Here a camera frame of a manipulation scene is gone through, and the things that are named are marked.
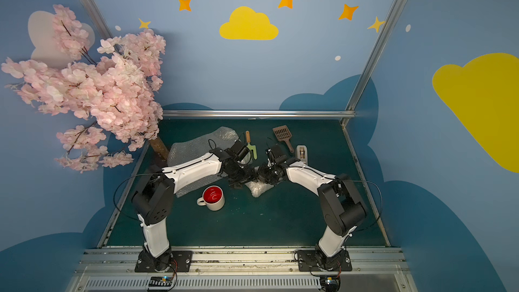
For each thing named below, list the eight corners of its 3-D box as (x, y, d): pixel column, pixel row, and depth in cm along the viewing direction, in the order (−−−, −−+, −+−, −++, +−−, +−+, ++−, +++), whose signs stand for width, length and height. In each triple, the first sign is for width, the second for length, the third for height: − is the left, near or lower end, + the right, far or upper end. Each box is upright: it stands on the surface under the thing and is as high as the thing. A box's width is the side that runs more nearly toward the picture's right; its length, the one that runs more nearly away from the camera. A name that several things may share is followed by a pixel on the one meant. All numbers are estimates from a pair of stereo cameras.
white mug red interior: (200, 210, 88) (196, 204, 82) (203, 192, 93) (200, 186, 88) (223, 210, 88) (221, 204, 83) (225, 193, 93) (223, 186, 88)
